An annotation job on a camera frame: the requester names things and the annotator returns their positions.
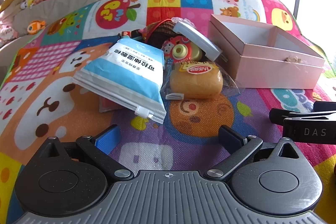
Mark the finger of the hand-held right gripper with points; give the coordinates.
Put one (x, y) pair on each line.
(325, 105)
(279, 116)

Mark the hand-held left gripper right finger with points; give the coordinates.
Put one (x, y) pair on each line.
(231, 138)

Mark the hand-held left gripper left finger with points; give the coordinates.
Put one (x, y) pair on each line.
(107, 138)

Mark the pink cardboard box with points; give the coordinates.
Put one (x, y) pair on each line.
(275, 69)

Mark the bread bun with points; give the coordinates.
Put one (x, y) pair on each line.
(195, 82)

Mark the blue and white zip packet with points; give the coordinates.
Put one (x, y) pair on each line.
(126, 74)

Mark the white lace cloth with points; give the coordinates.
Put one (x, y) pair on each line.
(186, 22)

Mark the colourful cartoon play mat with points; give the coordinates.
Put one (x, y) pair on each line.
(39, 87)

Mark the white power adapter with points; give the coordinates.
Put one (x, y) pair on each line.
(197, 40)

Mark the small black red bottle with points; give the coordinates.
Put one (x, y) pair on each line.
(128, 34)

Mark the orange fish plush toy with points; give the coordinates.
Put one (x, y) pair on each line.
(36, 27)

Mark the small white plush toy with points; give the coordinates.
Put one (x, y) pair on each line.
(24, 3)

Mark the cream rabbit plush toy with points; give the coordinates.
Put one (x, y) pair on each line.
(11, 10)

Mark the red and yellow toy camera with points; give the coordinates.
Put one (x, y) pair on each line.
(181, 52)

